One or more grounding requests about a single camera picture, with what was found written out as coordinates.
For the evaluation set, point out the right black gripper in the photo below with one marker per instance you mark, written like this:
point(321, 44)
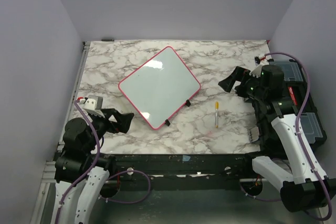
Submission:
point(238, 74)

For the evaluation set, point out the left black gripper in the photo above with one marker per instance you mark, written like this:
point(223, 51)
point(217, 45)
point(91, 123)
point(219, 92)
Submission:
point(123, 120)

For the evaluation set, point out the white yellow whiteboard marker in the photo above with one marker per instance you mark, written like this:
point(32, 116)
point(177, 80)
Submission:
point(216, 113)

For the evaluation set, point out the pink framed whiteboard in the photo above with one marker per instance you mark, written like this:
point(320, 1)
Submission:
point(160, 87)

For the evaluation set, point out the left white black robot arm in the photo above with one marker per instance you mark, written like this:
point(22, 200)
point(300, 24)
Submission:
point(81, 169)

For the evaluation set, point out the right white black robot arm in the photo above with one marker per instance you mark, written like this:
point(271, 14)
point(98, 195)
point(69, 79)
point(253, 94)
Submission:
point(307, 186)

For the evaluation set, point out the black plastic toolbox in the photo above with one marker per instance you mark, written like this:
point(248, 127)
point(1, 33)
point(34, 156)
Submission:
point(295, 87)

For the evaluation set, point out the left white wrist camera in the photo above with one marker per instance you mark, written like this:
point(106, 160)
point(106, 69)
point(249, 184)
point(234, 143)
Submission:
point(92, 105)

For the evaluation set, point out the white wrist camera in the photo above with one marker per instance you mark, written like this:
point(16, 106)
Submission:
point(92, 105)
point(260, 62)

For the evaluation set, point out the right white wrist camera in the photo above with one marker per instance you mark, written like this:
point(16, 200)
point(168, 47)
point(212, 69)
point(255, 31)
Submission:
point(260, 62)

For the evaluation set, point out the black base frame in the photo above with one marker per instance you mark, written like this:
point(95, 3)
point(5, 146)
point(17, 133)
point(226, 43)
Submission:
point(179, 171)

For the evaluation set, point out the aluminium rail frame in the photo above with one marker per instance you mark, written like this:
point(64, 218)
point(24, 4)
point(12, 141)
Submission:
point(47, 180)

